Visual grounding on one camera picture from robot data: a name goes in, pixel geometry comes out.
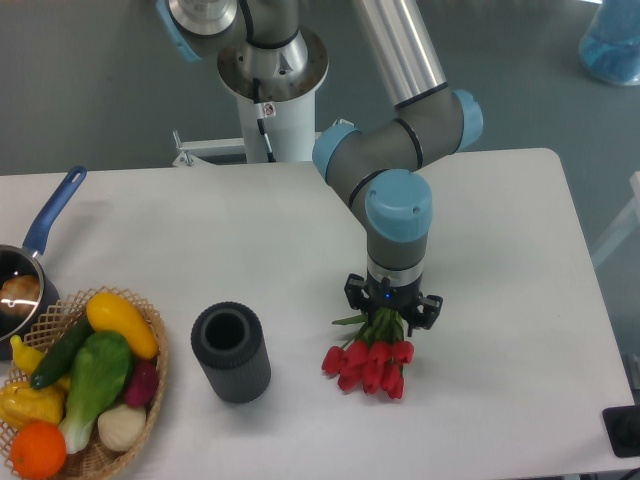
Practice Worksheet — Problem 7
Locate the yellow banana pepper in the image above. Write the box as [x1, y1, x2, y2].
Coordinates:
[9, 335, 71, 393]

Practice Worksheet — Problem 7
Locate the red tulip bouquet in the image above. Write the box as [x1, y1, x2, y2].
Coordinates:
[321, 308, 414, 400]

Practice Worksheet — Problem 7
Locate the brown bread roll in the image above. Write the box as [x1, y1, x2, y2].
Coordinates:
[1, 275, 40, 319]

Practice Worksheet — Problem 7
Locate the white garlic bulb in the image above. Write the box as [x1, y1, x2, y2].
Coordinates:
[97, 404, 146, 452]

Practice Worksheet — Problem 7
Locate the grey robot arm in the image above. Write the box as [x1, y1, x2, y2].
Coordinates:
[156, 1, 483, 330]

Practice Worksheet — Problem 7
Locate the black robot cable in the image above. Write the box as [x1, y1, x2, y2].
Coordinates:
[252, 78, 277, 163]

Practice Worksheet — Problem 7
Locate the orange fruit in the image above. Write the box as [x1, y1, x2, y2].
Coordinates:
[10, 421, 67, 479]

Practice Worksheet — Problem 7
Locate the black device at edge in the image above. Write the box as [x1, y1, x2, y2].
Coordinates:
[602, 405, 639, 458]

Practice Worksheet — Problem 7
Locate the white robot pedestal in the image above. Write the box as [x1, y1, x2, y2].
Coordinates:
[217, 26, 328, 163]

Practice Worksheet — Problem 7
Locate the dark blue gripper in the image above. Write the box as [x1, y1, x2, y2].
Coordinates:
[344, 273, 443, 336]

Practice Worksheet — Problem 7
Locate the dark green cucumber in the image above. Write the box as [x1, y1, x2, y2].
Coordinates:
[30, 317, 94, 390]

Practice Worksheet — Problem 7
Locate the green bok choy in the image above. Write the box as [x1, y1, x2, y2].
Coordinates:
[59, 331, 133, 455]

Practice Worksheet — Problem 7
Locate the blue handled saucepan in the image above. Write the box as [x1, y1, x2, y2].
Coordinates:
[1, 166, 87, 361]

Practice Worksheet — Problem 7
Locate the woven wicker basket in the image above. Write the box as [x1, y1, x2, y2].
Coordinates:
[1, 287, 168, 479]

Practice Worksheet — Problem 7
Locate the yellow squash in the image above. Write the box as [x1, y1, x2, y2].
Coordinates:
[86, 292, 159, 360]

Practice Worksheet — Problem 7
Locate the white metal base frame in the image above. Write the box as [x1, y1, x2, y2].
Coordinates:
[173, 117, 355, 166]

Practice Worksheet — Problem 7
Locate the dark grey ribbed vase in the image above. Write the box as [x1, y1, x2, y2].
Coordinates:
[190, 301, 272, 404]

